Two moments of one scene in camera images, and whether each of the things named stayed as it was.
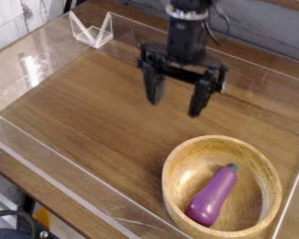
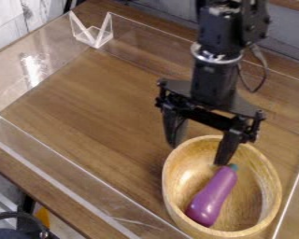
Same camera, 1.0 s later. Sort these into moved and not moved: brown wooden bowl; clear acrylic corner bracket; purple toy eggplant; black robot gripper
Moved: black robot gripper
Not moved: purple toy eggplant; brown wooden bowl; clear acrylic corner bracket
